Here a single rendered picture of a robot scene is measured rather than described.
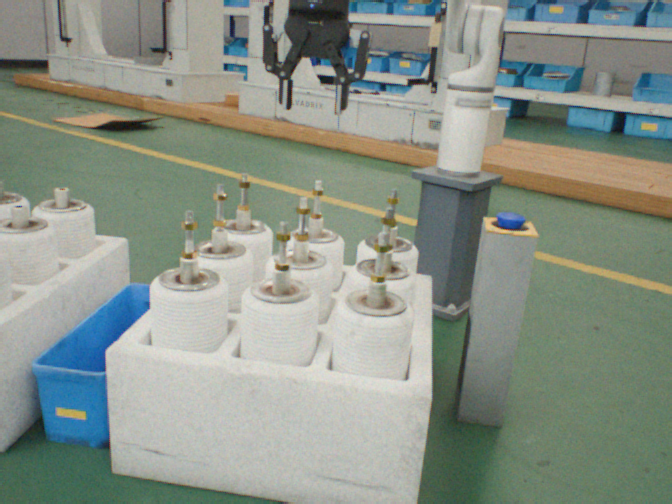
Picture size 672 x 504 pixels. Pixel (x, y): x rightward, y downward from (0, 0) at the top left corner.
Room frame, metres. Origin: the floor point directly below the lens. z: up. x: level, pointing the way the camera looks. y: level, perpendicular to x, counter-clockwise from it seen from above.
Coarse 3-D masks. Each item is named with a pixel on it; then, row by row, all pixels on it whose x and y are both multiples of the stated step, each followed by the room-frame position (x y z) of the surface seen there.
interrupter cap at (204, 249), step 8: (200, 248) 0.83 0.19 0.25; (208, 248) 0.84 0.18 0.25; (232, 248) 0.84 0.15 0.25; (240, 248) 0.84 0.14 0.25; (200, 256) 0.80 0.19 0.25; (208, 256) 0.80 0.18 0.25; (216, 256) 0.80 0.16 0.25; (224, 256) 0.80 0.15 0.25; (232, 256) 0.80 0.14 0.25; (240, 256) 0.82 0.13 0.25
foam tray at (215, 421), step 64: (128, 384) 0.65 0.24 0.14; (192, 384) 0.64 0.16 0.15; (256, 384) 0.63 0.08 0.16; (320, 384) 0.62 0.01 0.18; (384, 384) 0.62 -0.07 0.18; (128, 448) 0.65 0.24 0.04; (192, 448) 0.64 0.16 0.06; (256, 448) 0.63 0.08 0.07; (320, 448) 0.62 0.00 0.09; (384, 448) 0.61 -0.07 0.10
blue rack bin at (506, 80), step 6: (504, 60) 6.11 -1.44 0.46; (498, 66) 6.09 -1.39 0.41; (504, 66) 6.10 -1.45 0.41; (510, 66) 6.06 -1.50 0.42; (516, 66) 6.03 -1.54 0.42; (522, 66) 6.00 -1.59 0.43; (528, 66) 5.73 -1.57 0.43; (522, 72) 5.66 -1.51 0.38; (498, 78) 5.62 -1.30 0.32; (504, 78) 5.59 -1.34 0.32; (510, 78) 5.56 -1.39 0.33; (516, 78) 5.57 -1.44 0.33; (522, 78) 5.68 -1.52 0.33; (498, 84) 5.63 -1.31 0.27; (504, 84) 5.59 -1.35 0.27; (510, 84) 5.56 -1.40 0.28; (516, 84) 5.60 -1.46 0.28; (522, 84) 5.71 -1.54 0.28
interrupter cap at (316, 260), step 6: (288, 252) 0.84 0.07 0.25; (312, 252) 0.85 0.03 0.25; (276, 258) 0.81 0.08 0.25; (288, 258) 0.82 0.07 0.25; (312, 258) 0.83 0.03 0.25; (318, 258) 0.82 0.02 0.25; (324, 258) 0.82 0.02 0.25; (294, 264) 0.79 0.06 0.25; (300, 264) 0.79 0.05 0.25; (306, 264) 0.80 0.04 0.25; (312, 264) 0.80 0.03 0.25; (318, 264) 0.80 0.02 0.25; (324, 264) 0.81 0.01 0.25
